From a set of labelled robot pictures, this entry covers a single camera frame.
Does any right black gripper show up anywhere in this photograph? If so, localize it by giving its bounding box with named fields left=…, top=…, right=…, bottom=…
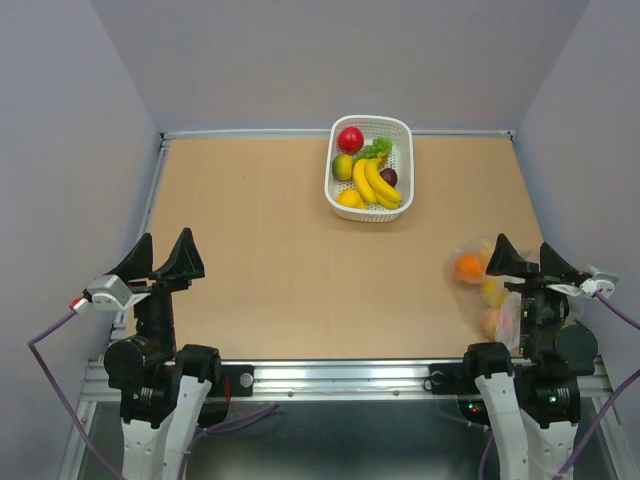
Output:
left=485, top=230, right=579, bottom=355

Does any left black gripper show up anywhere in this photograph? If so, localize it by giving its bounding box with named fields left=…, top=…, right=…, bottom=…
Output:
left=110, top=223, right=205, bottom=356

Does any transparent printed plastic bag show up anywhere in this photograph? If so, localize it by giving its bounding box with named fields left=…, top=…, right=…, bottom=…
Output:
left=444, top=237, right=521, bottom=351

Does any orange fruit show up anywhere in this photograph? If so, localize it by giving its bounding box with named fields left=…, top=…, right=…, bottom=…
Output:
left=453, top=253, right=486, bottom=283

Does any pink peach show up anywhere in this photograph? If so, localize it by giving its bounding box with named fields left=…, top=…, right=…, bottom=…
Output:
left=482, top=307, right=501, bottom=341

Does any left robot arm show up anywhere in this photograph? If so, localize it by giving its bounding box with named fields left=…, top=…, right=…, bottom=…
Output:
left=92, top=228, right=223, bottom=479

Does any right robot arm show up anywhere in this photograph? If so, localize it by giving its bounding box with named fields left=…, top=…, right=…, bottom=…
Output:
left=460, top=234, right=600, bottom=479

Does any dark purple plum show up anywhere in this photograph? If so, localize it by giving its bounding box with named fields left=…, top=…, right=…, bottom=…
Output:
left=379, top=168, right=398, bottom=187

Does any yellow banana bunch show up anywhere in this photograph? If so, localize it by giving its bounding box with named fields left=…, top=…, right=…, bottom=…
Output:
left=353, top=158, right=402, bottom=210

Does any white perforated plastic basket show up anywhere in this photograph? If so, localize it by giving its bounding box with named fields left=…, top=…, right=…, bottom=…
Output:
left=324, top=114, right=415, bottom=223

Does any yellow lemon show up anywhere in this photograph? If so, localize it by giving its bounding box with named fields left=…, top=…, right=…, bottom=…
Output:
left=335, top=189, right=367, bottom=209

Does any green yellow mango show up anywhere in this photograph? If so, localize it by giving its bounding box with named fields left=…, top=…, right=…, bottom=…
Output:
left=331, top=154, right=354, bottom=181

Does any red apple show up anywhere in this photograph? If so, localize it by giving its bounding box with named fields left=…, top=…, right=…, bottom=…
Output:
left=337, top=126, right=364, bottom=155

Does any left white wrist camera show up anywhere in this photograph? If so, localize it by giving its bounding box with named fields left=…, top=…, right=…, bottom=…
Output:
left=69, top=275, right=150, bottom=315

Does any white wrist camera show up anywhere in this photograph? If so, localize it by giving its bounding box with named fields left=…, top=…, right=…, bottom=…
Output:
left=69, top=275, right=150, bottom=315
left=547, top=265, right=620, bottom=299

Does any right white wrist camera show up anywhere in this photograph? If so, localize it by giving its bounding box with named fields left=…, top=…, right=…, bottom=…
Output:
left=547, top=265, right=620, bottom=299

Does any aluminium mounting rail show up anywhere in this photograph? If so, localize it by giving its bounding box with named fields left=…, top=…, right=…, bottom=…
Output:
left=79, top=357, right=614, bottom=401

